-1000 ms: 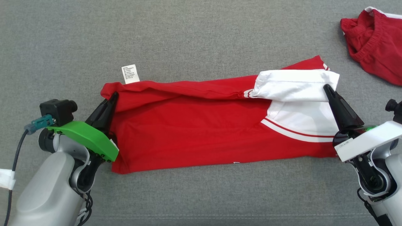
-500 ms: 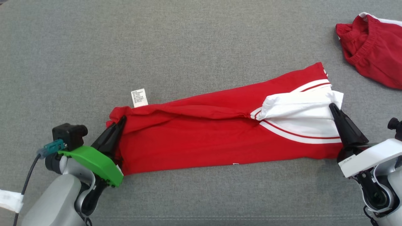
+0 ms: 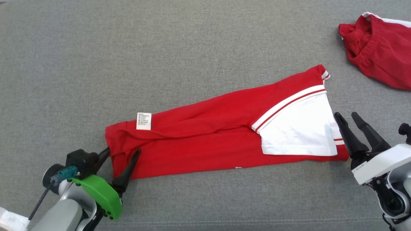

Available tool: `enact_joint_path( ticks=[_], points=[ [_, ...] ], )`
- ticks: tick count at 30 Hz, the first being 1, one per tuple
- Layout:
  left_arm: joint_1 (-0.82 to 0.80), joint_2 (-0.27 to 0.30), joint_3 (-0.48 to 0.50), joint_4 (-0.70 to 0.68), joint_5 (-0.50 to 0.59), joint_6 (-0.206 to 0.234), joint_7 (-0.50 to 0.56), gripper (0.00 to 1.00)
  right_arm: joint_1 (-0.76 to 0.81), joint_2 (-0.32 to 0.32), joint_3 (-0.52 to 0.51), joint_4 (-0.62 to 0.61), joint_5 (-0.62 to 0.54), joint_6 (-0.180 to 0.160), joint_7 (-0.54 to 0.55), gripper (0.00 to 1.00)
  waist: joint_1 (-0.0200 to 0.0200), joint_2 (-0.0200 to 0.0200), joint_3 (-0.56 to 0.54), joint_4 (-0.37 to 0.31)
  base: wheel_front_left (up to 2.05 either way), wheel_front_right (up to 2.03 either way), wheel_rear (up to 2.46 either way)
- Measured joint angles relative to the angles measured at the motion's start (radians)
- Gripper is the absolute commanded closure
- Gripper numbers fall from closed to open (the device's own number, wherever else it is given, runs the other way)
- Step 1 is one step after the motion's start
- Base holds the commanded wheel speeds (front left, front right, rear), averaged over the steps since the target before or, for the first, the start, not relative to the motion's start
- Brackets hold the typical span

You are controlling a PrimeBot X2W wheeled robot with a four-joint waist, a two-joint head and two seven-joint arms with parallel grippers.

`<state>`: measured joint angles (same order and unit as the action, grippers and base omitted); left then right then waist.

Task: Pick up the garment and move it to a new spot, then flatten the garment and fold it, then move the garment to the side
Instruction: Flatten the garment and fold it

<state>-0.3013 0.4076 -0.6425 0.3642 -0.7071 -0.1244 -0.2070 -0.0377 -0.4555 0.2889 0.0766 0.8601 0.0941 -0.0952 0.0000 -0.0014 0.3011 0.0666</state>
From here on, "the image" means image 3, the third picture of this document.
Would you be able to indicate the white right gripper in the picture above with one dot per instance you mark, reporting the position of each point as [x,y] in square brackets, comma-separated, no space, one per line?
[382,163]

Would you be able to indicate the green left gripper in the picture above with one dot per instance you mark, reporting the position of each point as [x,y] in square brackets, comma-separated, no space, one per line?
[102,195]

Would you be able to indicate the red shirt with white collar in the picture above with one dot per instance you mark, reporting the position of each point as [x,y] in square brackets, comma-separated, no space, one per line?
[199,144]

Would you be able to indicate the red shorts with white stripes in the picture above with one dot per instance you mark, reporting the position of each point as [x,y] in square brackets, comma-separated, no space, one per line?
[385,54]

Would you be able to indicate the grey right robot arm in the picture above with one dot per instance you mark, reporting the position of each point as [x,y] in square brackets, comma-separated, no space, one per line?
[401,189]

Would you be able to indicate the white tape label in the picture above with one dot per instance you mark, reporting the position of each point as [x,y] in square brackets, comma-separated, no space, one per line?
[11,219]

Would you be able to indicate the grey fabric sofa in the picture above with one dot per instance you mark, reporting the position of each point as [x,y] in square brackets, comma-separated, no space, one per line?
[160,48]

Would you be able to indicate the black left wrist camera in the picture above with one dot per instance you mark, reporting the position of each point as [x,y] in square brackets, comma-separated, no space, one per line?
[80,160]

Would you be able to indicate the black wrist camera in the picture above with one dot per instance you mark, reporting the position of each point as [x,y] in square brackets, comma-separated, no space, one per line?
[80,160]
[406,130]

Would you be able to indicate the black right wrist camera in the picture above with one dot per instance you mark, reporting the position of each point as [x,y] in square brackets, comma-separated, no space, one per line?
[406,130]

